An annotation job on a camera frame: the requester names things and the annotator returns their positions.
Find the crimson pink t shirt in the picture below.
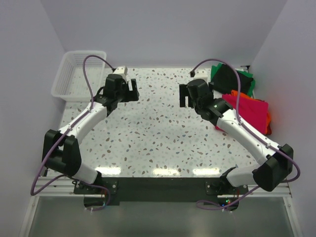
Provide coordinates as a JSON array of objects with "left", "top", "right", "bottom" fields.
[{"left": 214, "top": 93, "right": 269, "bottom": 134}]

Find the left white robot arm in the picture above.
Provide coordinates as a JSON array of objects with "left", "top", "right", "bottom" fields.
[{"left": 42, "top": 74, "right": 139, "bottom": 194}]

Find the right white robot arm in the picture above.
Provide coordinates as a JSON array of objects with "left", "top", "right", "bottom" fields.
[{"left": 179, "top": 79, "right": 294, "bottom": 194}]

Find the folded black t shirt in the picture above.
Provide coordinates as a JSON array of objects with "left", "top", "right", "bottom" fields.
[{"left": 208, "top": 64, "right": 254, "bottom": 96}]

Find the folded green t shirt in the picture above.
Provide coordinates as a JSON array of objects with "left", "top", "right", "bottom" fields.
[{"left": 210, "top": 63, "right": 256, "bottom": 97}]

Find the folded orange t shirt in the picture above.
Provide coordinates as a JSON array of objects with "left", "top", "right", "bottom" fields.
[{"left": 231, "top": 90, "right": 272, "bottom": 133}]

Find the white plastic basket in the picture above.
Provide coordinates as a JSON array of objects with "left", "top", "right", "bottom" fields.
[{"left": 51, "top": 50, "right": 107, "bottom": 102}]

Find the folded dark red t shirt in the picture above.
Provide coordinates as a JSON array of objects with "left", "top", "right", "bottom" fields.
[{"left": 266, "top": 126, "right": 272, "bottom": 135}]

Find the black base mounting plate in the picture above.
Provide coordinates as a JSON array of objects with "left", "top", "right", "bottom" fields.
[{"left": 72, "top": 177, "right": 248, "bottom": 207}]

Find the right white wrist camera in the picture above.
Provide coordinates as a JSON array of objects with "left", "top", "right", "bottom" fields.
[{"left": 194, "top": 69, "right": 208, "bottom": 82}]

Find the aluminium frame rail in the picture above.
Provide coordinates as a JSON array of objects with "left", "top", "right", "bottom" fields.
[{"left": 34, "top": 177, "right": 292, "bottom": 198}]

